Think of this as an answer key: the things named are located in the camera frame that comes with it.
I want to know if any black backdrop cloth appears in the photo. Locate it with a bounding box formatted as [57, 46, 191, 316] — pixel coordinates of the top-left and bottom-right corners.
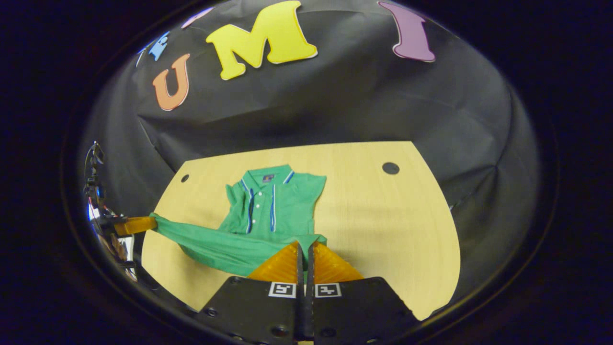
[77, 0, 542, 307]

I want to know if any dark metal stand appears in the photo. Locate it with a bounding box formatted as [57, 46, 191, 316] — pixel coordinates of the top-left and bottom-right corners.
[83, 141, 107, 214]

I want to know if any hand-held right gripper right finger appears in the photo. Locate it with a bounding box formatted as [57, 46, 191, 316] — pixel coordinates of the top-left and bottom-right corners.
[306, 241, 418, 345]

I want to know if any green T-shirt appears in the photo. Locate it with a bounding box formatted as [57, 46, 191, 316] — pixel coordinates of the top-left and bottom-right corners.
[149, 164, 329, 277]

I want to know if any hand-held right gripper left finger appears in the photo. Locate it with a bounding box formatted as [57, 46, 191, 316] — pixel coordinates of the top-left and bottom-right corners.
[195, 241, 306, 345]

